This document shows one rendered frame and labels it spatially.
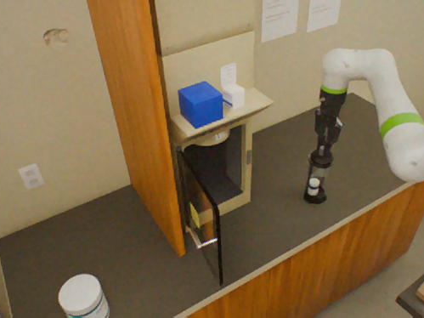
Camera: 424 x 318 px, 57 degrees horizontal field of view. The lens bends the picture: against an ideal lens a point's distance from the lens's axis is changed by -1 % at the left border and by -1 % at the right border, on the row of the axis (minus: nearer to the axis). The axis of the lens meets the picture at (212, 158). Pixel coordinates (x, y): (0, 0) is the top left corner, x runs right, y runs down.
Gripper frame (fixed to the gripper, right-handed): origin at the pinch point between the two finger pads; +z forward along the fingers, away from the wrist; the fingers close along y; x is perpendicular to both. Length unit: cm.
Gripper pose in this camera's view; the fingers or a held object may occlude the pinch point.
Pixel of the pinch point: (324, 144)
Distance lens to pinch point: 159.7
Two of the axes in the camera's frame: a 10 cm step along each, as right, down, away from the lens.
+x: 8.6, -3.6, 3.7
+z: 0.5, 7.6, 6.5
